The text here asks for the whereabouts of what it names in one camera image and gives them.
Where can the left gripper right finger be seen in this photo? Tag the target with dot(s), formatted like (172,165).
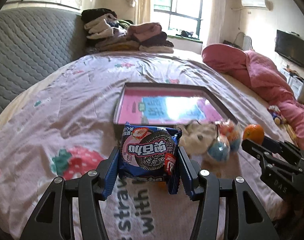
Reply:
(245,216)

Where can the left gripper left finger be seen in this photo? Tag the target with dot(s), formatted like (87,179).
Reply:
(52,217)

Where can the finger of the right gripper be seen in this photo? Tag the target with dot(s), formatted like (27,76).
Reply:
(276,145)
(255,150)

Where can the orange tangerine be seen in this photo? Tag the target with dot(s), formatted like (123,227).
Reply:
(255,133)

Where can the blue white toy egg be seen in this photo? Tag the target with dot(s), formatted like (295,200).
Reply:
(220,149)

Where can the white drawstring cloth pouch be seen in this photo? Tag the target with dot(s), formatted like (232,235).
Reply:
(197,137)

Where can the blue Oreo cookie packet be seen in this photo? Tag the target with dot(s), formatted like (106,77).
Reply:
(149,153)

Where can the small colourful toy figure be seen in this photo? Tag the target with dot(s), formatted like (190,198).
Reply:
(275,112)

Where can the white cabinet under television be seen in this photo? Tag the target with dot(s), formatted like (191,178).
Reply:
(295,82)

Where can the pink quilted blanket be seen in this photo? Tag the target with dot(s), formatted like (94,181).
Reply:
(258,73)

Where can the pink strawberry print bedsheet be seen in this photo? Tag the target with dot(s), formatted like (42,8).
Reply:
(67,128)

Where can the grey quilted headboard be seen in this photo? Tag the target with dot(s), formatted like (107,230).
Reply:
(34,43)

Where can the pile of folded clothes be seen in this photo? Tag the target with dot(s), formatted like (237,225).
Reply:
(105,32)

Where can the beige curtain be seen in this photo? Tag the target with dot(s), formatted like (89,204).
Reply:
(143,10)

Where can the black wall television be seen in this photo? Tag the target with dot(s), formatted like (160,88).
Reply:
(290,47)

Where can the white wall air conditioner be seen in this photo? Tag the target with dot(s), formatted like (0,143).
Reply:
(260,4)

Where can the window with dark frame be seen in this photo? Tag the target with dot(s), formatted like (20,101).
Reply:
(178,15)

